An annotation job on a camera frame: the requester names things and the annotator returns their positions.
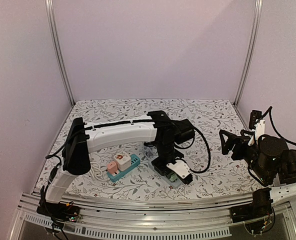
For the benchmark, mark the aluminium frame post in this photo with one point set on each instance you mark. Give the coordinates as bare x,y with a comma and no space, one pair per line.
50,12
250,51

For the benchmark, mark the right aluminium frame post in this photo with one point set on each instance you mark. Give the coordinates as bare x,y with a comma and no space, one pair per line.
250,51

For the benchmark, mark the light blue power strip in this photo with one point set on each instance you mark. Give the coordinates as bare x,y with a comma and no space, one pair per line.
174,185

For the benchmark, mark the aluminium front rail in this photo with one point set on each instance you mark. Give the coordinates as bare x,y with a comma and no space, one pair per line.
193,219

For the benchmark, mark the white cube socket adapter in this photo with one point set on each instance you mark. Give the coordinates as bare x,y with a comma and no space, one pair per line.
123,160

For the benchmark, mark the floral patterned table mat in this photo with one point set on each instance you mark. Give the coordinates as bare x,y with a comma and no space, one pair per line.
217,175

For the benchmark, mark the light green plug adapter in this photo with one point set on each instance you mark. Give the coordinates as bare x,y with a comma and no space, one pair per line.
172,177

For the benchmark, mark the teal power strip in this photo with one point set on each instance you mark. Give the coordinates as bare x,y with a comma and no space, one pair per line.
135,162

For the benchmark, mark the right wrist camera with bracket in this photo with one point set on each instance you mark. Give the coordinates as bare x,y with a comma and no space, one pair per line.
257,125

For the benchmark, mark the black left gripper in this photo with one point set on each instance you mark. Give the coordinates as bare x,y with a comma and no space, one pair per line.
157,164

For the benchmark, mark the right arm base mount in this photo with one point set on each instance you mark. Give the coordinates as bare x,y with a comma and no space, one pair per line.
258,217

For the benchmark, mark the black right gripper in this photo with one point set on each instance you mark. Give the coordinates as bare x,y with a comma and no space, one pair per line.
237,145

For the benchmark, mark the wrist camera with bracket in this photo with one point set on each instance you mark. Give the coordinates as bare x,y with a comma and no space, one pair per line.
180,168
257,125

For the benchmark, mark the pink plug adapter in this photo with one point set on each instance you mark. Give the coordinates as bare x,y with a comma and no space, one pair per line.
112,168

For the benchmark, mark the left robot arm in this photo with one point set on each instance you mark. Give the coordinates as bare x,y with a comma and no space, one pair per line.
85,138

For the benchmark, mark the left aluminium frame post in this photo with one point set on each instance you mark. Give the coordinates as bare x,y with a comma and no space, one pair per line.
50,12

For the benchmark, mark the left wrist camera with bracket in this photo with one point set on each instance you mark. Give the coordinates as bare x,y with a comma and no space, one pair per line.
180,168

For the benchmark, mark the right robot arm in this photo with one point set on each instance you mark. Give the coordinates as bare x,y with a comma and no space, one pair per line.
286,175

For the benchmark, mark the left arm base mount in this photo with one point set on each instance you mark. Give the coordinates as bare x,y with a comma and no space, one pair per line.
61,212

